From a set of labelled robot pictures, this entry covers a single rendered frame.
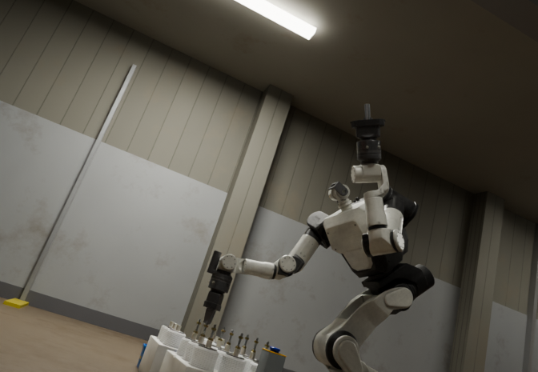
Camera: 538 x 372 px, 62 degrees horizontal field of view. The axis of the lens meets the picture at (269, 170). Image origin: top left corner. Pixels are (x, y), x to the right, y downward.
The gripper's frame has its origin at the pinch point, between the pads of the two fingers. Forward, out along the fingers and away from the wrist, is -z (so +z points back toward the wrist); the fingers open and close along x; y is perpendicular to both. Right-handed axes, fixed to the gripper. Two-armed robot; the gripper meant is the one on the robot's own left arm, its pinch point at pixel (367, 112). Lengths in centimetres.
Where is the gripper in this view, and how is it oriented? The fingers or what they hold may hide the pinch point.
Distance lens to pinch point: 171.2
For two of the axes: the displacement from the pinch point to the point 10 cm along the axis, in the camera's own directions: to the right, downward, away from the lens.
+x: -9.4, 0.4, 3.4
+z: 0.2, 10.0, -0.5
